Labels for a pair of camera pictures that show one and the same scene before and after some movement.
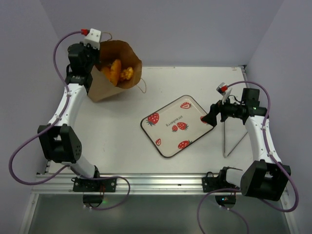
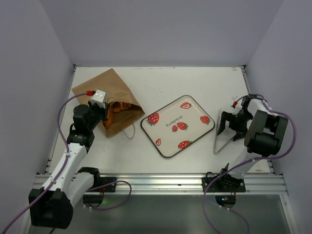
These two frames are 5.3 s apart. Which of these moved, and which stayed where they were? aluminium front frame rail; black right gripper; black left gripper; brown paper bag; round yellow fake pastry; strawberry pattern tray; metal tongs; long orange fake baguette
Moved: brown paper bag; round yellow fake pastry; metal tongs; black left gripper; long orange fake baguette; black right gripper
Stayed: aluminium front frame rail; strawberry pattern tray
